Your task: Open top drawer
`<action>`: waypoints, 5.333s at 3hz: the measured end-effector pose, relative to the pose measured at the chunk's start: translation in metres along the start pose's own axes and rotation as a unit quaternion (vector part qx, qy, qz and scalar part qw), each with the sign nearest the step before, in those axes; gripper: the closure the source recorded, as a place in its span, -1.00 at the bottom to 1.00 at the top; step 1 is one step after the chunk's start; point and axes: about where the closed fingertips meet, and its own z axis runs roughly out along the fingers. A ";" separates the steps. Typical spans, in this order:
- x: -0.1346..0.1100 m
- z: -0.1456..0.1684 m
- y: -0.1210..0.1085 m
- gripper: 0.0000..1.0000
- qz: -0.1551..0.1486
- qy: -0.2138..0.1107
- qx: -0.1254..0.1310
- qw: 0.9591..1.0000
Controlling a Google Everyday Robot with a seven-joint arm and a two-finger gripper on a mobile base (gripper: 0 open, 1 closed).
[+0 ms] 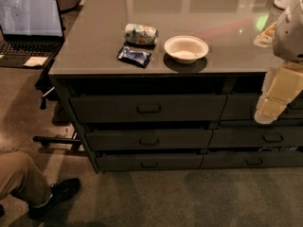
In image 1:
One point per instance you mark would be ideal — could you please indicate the white sticky note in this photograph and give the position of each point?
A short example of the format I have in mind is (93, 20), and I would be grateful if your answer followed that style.
(35, 61)

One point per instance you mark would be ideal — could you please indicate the person's leg tan trousers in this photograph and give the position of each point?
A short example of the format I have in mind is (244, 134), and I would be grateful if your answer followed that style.
(22, 179)

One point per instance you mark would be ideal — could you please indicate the black shoe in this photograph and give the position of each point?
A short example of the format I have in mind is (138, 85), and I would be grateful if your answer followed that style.
(62, 191)

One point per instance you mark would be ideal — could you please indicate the dark cabinet frame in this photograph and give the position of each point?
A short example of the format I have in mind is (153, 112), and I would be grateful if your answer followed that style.
(142, 85)

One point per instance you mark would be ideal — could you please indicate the white bowl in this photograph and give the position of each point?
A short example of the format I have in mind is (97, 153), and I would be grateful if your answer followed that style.
(186, 49)

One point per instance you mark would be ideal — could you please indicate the dark drawer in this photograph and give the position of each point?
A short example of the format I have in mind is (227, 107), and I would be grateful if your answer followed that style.
(149, 108)
(229, 159)
(243, 106)
(130, 162)
(148, 139)
(257, 138)

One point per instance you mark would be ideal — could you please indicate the open laptop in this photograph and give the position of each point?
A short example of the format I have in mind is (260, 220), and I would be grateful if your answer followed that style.
(29, 28)

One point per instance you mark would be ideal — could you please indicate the black chair base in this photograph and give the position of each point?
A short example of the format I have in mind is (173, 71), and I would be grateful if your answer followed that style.
(46, 141)

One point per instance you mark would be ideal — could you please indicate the blue snack packet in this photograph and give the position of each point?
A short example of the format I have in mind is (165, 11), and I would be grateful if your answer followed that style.
(137, 58)

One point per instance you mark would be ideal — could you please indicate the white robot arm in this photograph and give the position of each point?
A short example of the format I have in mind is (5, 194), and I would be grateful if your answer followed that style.
(286, 34)

